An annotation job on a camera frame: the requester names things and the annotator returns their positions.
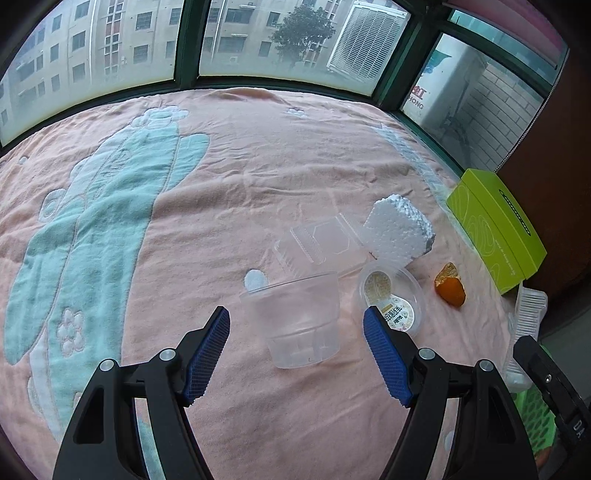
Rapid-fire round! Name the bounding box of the clear ridged plastic packaging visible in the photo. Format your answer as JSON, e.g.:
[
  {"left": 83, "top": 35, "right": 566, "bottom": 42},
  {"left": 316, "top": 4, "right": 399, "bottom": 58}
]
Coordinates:
[{"left": 502, "top": 284, "right": 548, "bottom": 394}]

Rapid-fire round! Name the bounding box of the orange peel piece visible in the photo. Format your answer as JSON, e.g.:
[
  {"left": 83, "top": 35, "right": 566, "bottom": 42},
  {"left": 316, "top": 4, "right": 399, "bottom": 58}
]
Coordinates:
[{"left": 434, "top": 262, "right": 466, "bottom": 308}]

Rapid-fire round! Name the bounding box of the small clear sauce cup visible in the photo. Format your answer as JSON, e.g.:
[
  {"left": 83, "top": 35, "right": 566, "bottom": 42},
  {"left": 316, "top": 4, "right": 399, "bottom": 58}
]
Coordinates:
[{"left": 356, "top": 260, "right": 426, "bottom": 337}]

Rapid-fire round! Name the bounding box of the clear plastic cup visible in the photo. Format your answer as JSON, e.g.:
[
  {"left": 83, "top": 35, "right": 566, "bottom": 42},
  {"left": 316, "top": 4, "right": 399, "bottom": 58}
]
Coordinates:
[{"left": 240, "top": 272, "right": 341, "bottom": 369}]

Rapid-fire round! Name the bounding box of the white foam block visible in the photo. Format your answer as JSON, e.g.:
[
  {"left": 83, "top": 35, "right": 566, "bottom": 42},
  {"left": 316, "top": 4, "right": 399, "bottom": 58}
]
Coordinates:
[{"left": 361, "top": 194, "right": 436, "bottom": 268}]

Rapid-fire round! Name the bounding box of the clear plastic tray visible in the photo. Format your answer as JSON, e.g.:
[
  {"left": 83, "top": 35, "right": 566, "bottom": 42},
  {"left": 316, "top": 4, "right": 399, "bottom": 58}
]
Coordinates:
[{"left": 273, "top": 213, "right": 370, "bottom": 278}]

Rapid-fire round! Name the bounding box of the green perforated waste basket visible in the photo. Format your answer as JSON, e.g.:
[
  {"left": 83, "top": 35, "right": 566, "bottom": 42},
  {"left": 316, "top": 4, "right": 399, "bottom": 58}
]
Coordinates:
[{"left": 512, "top": 386, "right": 556, "bottom": 455}]

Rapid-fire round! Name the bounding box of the lime green cardboard box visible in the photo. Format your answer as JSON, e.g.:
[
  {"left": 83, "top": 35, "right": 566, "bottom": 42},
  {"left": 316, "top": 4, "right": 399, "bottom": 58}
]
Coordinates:
[{"left": 447, "top": 168, "right": 547, "bottom": 294}]

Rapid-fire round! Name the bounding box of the pink quilted blanket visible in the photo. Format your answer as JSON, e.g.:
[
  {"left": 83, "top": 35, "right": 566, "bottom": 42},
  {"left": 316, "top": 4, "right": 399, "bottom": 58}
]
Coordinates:
[{"left": 1, "top": 88, "right": 509, "bottom": 479}]

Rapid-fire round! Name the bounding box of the brown wooden cabinet panel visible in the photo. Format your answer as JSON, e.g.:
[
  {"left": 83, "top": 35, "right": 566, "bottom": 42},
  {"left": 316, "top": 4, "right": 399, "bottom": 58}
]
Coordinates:
[{"left": 496, "top": 45, "right": 591, "bottom": 296}]

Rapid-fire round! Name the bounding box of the outdoor air conditioner unit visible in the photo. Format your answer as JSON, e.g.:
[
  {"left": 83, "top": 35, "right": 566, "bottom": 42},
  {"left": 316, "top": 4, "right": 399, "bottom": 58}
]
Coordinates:
[{"left": 327, "top": 1, "right": 411, "bottom": 94}]

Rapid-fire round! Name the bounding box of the green window frame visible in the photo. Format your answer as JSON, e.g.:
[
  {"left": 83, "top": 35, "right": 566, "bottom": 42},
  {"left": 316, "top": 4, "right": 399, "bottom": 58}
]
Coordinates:
[{"left": 1, "top": 0, "right": 569, "bottom": 170}]

